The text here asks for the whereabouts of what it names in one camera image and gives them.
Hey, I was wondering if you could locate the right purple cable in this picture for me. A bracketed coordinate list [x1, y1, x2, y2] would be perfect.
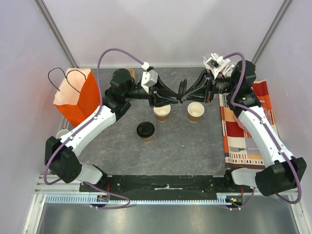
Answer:
[223, 52, 302, 211]

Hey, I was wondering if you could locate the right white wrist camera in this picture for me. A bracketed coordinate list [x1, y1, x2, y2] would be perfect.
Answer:
[204, 52, 231, 78]

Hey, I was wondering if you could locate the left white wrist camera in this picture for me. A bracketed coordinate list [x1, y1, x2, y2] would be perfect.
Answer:
[141, 62, 158, 93]

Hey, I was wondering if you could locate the small white grey cup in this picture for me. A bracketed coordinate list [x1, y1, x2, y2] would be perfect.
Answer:
[56, 129, 69, 139]

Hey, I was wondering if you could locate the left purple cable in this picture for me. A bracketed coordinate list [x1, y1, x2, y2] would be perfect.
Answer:
[43, 48, 149, 210]

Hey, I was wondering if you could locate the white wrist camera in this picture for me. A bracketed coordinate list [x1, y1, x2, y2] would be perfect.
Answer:
[141, 62, 158, 93]
[204, 52, 231, 78]

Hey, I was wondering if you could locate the cardboard cup carrier stack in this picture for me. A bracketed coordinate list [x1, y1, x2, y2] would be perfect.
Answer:
[126, 68, 136, 79]

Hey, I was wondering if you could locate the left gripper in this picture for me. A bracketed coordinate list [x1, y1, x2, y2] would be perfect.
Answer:
[125, 76, 179, 109]

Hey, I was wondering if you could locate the orange paper bag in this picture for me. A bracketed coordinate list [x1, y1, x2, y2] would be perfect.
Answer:
[53, 68, 100, 127]

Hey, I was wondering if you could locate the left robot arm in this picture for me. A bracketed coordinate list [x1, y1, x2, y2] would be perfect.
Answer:
[45, 67, 178, 192]

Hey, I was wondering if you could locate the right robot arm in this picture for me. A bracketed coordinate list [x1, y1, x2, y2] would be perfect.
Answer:
[177, 59, 307, 196]

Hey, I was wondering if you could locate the brown paper cup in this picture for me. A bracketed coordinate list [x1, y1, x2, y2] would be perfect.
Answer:
[153, 105, 171, 122]
[187, 102, 205, 122]
[140, 134, 154, 143]

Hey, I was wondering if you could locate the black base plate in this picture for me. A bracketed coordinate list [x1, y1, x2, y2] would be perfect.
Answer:
[79, 175, 253, 201]

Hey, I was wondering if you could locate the purple cable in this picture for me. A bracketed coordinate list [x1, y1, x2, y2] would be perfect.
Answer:
[43, 48, 149, 210]
[223, 52, 302, 211]

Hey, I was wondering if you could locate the aluminium cable duct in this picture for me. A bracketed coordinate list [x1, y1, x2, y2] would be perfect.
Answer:
[45, 194, 231, 205]

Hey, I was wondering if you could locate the patterned orange cloth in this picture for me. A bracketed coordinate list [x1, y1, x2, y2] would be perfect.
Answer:
[218, 80, 277, 170]

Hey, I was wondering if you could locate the black cup lid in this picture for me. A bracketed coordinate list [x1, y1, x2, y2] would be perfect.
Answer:
[136, 121, 155, 137]
[177, 79, 187, 101]

